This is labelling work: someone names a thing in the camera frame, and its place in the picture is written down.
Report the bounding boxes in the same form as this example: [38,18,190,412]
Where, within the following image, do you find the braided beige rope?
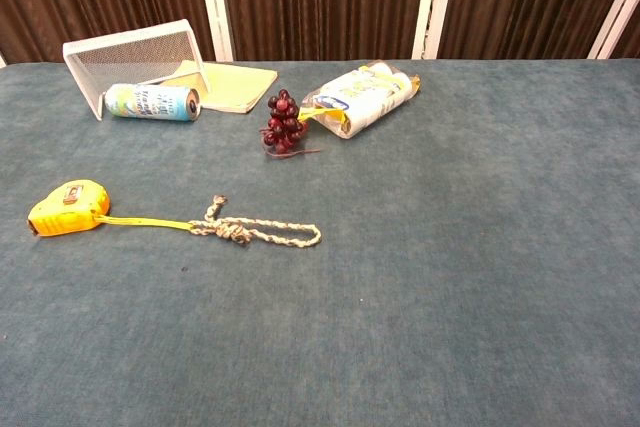
[188,194,323,249]

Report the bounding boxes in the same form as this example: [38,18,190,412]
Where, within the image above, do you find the yellow notepad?
[159,59,279,115]

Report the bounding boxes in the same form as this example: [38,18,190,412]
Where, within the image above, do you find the blue felt table cover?
[0,59,640,427]

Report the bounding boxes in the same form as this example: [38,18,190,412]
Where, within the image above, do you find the white mesh metal bookend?
[62,18,212,122]

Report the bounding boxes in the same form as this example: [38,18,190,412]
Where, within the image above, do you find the dark red grape bunch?
[258,88,322,158]

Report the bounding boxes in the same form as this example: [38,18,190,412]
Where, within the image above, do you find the white yellow snack package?
[298,59,422,140]

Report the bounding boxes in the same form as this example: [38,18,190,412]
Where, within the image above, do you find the blue white drink can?
[103,82,202,123]

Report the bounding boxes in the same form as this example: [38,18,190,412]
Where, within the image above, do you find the yellow tape measure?
[26,178,194,238]

